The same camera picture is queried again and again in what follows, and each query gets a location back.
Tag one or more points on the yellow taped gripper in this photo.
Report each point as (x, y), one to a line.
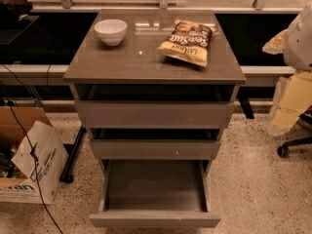
(299, 44)

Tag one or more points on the grey bottom drawer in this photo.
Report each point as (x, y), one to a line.
(155, 193)

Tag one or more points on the grey drawer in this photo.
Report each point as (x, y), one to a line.
(156, 107)
(155, 193)
(156, 144)

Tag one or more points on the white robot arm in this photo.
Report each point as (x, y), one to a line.
(293, 95)

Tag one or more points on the grey drawer cabinet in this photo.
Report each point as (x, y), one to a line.
(136, 61)

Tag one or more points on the grey top drawer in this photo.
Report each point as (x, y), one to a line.
(156, 107)

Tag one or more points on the grey middle drawer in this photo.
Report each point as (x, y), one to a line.
(156, 144)

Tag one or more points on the black table leg right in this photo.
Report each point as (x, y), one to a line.
(244, 99)

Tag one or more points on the black table leg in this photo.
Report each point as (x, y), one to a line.
(244, 99)
(71, 149)

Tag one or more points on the yellow sea salt chip bag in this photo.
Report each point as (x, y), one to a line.
(188, 42)

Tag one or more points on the black office chair base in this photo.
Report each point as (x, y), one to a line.
(283, 150)

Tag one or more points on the white ceramic bowl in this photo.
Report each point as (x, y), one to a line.
(111, 31)

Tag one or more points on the black table leg left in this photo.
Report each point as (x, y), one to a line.
(71, 149)

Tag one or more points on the black bag on shelf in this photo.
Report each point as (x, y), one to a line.
(14, 9)

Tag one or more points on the open cardboard box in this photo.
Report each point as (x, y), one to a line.
(40, 156)

